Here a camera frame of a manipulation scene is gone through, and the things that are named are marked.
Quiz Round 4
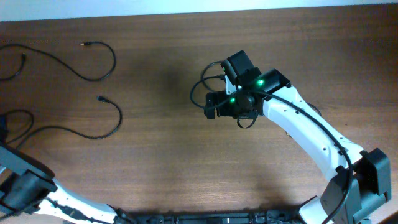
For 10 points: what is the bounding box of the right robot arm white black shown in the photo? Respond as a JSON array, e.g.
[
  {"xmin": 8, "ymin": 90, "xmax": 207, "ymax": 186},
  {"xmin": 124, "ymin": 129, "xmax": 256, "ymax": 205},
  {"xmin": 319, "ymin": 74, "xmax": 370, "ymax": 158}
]
[{"xmin": 204, "ymin": 51, "xmax": 391, "ymax": 223}]

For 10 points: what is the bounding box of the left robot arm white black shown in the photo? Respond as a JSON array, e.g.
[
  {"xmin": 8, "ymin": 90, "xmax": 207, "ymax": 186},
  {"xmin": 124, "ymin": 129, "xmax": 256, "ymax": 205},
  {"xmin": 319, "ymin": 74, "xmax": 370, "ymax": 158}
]
[{"xmin": 1, "ymin": 114, "xmax": 140, "ymax": 223}]

